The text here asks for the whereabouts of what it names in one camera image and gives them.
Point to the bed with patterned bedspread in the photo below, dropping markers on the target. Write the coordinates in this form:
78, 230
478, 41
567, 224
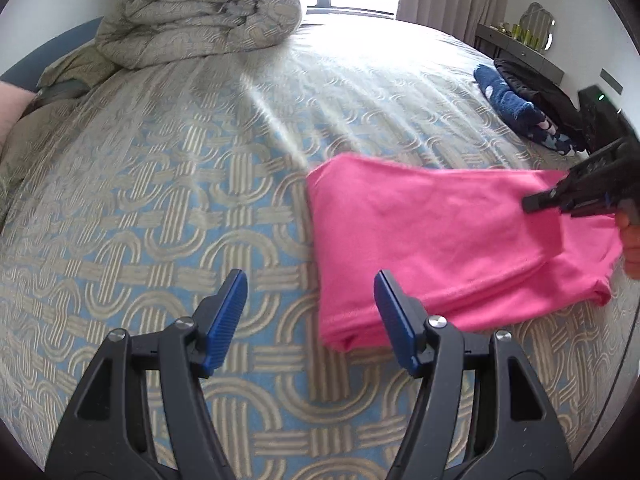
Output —
175, 185

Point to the pink pants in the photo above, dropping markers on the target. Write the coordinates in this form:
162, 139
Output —
440, 240

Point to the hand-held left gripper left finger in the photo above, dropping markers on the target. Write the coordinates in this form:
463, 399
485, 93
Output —
225, 320

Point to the person's right hand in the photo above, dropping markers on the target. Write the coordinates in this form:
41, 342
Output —
631, 245

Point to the grey pillow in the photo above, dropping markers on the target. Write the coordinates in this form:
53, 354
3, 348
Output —
62, 91

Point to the blue headboard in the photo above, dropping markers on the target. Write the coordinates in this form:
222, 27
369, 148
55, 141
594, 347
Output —
45, 55

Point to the rolled patterned duvet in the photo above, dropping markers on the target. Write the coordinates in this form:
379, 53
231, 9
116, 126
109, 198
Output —
200, 15

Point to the grey vanity table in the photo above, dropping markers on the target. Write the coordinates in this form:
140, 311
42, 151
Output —
525, 57

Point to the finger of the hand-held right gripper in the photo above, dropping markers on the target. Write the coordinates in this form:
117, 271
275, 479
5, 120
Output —
575, 182
595, 210

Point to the pink pillow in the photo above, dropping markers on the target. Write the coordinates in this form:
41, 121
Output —
10, 110

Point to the folded blue patterned garment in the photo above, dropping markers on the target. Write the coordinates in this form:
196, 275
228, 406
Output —
515, 102

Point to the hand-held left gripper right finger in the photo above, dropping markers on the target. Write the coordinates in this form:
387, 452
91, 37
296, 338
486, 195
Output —
397, 325

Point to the dark wall switch plate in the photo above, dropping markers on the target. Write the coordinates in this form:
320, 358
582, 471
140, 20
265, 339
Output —
611, 81

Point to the wavy framed mirror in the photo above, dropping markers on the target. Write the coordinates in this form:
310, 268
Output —
537, 22

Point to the green glass bottle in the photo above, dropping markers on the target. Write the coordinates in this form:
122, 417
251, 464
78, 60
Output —
522, 35

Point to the folded black garment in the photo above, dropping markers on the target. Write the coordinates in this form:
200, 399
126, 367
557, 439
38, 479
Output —
542, 92

